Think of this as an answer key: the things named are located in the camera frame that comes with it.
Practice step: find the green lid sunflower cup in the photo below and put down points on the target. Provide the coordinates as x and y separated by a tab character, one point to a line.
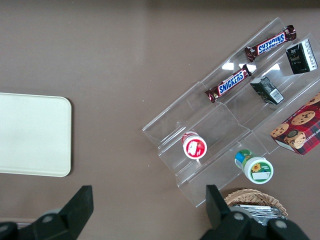
257	170

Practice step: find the dark green drink carton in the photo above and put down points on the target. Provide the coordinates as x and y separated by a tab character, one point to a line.
301	57
266	90

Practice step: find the woven wicker basket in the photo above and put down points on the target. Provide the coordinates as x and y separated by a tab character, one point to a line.
250	196

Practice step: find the cream plastic tray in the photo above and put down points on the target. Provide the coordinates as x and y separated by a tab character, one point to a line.
32	135

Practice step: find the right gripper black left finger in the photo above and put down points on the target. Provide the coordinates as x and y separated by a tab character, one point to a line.
75	212

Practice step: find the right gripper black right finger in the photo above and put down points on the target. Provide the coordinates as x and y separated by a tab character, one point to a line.
220	217

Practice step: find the Snickers chocolate bar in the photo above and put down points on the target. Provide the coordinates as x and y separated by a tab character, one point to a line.
230	83
271	42

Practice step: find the silver foil wrapped packet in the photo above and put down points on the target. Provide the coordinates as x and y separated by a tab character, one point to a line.
255	212

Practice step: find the chocolate chip cookie box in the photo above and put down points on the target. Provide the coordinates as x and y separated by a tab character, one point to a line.
300	127

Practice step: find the clear acrylic tiered display stand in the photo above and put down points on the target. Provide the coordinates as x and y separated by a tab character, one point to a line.
220	130

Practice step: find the red strawberry yogurt cup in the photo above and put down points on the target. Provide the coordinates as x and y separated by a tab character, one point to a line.
195	147

